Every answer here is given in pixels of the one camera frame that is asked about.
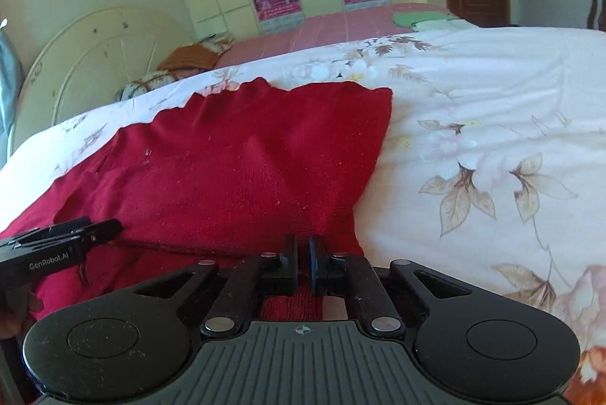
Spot grey curtain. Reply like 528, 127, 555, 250
0, 19, 24, 169

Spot white patterned pillow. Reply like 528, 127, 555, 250
196, 33, 235, 54

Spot pink bed sheet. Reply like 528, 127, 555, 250
215, 2, 458, 67

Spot dark patterned pillow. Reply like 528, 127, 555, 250
116, 71, 190, 103

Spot red knit sweater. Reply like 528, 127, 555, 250
0, 77, 394, 325

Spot dark wooden chair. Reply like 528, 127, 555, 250
587, 0, 606, 31

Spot white floral blanket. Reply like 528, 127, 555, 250
0, 26, 606, 405

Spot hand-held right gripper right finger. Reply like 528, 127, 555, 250
309, 236, 474, 336

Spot orange striped pillow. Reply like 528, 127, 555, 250
158, 45, 223, 72

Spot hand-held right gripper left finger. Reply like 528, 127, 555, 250
135, 235, 300, 339

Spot cream round headboard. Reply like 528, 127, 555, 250
7, 5, 195, 155

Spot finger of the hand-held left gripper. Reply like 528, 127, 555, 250
71, 219, 124, 247
13, 217, 94, 242

